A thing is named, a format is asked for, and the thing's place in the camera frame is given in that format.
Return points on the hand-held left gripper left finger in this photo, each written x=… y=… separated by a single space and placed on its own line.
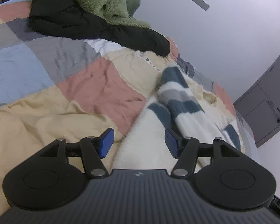
x=106 y=142

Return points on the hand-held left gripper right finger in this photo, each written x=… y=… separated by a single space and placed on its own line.
x=171 y=143

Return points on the cream striped fluffy sweater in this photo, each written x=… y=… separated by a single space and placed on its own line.
x=142 y=140

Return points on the patchwork quilt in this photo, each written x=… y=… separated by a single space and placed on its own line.
x=88 y=91

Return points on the grey door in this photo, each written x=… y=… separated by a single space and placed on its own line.
x=263 y=102

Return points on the black garment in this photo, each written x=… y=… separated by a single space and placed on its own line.
x=67 y=18

